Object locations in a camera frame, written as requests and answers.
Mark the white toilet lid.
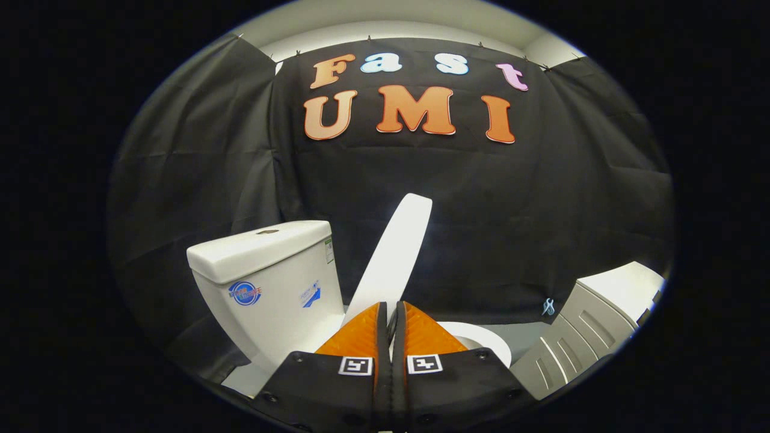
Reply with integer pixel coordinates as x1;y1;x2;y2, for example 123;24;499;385
340;193;433;328

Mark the white cabinet with drawers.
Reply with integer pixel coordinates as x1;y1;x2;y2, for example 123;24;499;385
510;262;667;401

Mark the white toilet tank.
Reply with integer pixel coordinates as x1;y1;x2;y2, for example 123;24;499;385
186;220;347;373

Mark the white toilet bowl with seat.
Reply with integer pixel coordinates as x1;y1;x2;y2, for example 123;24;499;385
436;321;512;369

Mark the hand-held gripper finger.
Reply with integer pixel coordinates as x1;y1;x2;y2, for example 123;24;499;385
253;302;392;433
391;301;539;433

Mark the black backdrop cloth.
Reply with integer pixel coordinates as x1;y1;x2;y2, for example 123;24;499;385
107;33;674;385

